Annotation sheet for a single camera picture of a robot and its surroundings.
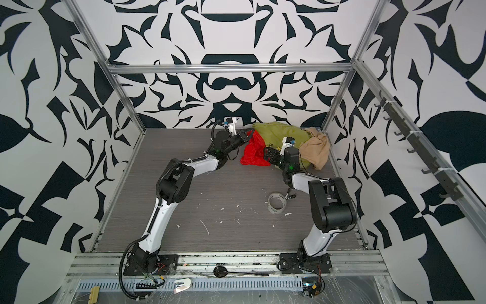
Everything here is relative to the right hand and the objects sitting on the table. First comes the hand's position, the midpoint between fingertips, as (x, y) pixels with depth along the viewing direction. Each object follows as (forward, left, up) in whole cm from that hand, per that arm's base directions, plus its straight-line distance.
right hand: (272, 148), depth 94 cm
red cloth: (+2, +9, -6) cm, 11 cm away
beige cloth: (+6, -25, -9) cm, 27 cm away
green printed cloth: (+17, -4, -7) cm, 19 cm away
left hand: (+7, +7, +10) cm, 14 cm away
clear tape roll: (-22, -1, -14) cm, 26 cm away
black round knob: (-50, +23, -10) cm, 56 cm away
